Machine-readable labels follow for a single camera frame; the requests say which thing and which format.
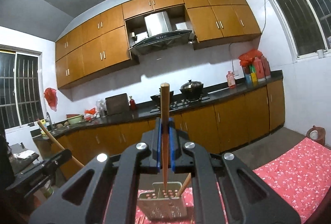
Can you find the green basin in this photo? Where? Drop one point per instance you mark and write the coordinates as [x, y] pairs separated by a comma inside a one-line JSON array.
[[75, 119]]

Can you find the clear plastic bag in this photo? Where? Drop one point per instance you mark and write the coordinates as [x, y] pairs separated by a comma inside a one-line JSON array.
[[101, 107]]

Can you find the red bottle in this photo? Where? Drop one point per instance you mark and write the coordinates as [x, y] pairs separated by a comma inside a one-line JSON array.
[[132, 103]]

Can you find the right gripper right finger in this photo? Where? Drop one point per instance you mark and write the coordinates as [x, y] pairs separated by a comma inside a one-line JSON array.
[[179, 160]]

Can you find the steel range hood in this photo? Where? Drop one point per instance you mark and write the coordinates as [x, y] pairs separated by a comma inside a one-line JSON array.
[[159, 31]]

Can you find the upper wooden cabinets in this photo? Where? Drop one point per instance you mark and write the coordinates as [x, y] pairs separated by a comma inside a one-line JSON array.
[[117, 37]]

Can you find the pink bottle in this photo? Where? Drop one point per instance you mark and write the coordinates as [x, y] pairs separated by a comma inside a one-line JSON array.
[[231, 79]]

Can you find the red plastic bag hanging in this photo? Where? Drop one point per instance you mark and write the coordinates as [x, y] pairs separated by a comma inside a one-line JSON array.
[[50, 95]]

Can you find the red bag on counter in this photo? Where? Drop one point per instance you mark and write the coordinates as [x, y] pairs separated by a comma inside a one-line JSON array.
[[89, 115]]

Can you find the lidded black pot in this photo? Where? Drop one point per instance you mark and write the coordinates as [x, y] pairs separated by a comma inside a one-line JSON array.
[[192, 90]]

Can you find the left window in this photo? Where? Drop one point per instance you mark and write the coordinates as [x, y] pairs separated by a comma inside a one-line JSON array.
[[20, 91]]

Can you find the red floral tablecloth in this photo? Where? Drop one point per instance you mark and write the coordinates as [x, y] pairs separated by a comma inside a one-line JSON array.
[[294, 188]]

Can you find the beige perforated utensil holder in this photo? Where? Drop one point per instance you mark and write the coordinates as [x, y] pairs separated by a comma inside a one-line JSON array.
[[161, 203]]

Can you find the yellow detergent bottle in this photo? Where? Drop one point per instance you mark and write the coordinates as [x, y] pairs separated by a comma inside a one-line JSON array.
[[44, 123]]

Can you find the faucet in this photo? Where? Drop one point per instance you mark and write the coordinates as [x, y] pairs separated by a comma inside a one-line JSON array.
[[49, 121]]

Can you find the gas stove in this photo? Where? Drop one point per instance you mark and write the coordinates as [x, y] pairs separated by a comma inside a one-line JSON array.
[[175, 105]]

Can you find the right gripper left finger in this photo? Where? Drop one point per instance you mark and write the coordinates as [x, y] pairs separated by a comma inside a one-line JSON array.
[[152, 158]]

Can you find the lower wooden kitchen cabinets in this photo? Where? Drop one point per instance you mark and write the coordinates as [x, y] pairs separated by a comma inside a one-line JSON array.
[[230, 118]]

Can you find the dark cutting board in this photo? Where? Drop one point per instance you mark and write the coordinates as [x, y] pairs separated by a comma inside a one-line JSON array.
[[117, 104]]

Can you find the red bag with bottles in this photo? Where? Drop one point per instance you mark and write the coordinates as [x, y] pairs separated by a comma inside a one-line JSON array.
[[255, 66]]

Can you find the wooden chopstick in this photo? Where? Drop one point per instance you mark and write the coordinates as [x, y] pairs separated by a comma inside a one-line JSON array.
[[165, 99], [184, 185], [51, 137]]

